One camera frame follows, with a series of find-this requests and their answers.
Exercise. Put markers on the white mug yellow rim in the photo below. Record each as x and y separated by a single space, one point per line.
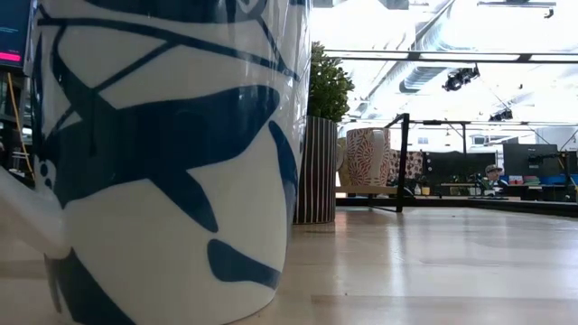
361 155

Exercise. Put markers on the potted green plant striped pot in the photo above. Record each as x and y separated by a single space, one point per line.
316 171

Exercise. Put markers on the red patterned background object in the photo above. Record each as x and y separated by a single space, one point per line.
413 164

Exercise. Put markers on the white mug blue pattern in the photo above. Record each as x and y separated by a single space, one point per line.
158 203

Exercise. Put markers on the black background monitor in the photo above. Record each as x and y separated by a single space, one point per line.
528 158
456 167

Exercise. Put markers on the black ceiling spotlight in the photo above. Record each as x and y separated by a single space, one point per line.
501 116
458 80

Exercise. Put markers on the person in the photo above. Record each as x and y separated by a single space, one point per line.
493 170

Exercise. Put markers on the blue storage bin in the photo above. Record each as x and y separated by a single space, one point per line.
555 179

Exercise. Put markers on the computer monitor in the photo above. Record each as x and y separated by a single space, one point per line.
13 31

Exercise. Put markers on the black background frame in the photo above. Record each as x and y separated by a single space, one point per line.
496 123

